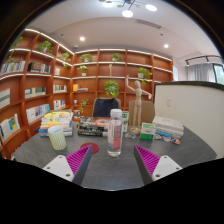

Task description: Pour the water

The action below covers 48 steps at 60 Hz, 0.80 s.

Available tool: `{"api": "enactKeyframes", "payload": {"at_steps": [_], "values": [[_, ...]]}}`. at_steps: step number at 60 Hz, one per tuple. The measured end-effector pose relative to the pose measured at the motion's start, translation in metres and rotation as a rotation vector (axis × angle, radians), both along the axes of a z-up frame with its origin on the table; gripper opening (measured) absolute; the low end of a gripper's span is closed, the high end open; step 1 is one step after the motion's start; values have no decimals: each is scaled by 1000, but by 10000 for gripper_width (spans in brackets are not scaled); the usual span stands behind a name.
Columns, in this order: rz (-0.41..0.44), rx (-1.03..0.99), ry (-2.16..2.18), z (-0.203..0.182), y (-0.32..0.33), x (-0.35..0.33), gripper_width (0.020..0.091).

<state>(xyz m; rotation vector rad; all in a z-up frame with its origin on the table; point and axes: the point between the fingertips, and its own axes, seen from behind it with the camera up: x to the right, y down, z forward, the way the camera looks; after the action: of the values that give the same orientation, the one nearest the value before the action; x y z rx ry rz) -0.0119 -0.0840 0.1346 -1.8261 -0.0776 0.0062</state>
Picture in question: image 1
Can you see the black ceiling track rail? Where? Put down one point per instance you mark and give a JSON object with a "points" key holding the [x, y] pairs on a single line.
{"points": [[200, 58]]}

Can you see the white wall socket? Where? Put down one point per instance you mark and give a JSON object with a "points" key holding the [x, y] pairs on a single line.
{"points": [[168, 102]]}

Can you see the recessed ceiling light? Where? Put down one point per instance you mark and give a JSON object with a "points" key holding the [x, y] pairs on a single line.
{"points": [[166, 46], [82, 38]]}

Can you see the white partition with dark top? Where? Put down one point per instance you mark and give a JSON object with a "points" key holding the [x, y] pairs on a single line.
{"points": [[196, 113]]}

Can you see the tan chair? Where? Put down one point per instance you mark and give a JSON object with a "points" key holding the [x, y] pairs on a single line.
{"points": [[147, 113]]}

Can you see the thick black book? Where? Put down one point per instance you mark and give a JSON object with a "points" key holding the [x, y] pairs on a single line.
{"points": [[90, 132]]}

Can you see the small colourful sticker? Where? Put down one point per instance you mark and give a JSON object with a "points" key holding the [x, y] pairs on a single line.
{"points": [[127, 135], [175, 141], [167, 139], [158, 136], [133, 136]]}

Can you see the grey curtain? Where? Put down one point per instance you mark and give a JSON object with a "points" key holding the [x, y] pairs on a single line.
{"points": [[200, 72]]}

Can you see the ceiling air vent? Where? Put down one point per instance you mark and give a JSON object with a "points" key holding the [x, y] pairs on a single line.
{"points": [[148, 23]]}

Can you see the clear bottle with red label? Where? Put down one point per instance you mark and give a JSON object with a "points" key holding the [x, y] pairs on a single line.
{"points": [[115, 136]]}

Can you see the chair with dark jacket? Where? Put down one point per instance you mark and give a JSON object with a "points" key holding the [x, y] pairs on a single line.
{"points": [[104, 107]]}

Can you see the flat round red coaster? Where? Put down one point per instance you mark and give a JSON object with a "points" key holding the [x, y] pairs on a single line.
{"points": [[93, 148]]}

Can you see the glass window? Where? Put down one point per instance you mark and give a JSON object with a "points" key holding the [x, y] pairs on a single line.
{"points": [[219, 74]]}

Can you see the green-striped white cup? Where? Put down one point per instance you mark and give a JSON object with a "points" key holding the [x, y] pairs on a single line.
{"points": [[57, 138]]}

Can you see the dark book with orange circle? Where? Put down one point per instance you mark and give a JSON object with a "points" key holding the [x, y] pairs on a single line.
{"points": [[96, 122]]}

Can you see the wooden artist mannequin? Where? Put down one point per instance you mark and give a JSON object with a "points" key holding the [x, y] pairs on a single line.
{"points": [[137, 100]]}

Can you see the small green-white box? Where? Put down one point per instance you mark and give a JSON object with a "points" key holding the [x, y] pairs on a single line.
{"points": [[147, 130]]}

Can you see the branched ceiling lamp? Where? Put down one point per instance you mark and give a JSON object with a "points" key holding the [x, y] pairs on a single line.
{"points": [[127, 12]]}

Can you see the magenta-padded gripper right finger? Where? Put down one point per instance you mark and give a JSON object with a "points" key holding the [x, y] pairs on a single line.
{"points": [[148, 160]]}

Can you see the wooden wall shelf unit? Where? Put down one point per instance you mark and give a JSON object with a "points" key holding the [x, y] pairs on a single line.
{"points": [[100, 85]]}

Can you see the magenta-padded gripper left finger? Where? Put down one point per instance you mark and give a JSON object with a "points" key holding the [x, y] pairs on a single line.
{"points": [[78, 160]]}

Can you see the stack of colourful books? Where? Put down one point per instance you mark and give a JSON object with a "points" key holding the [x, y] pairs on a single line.
{"points": [[56, 123]]}

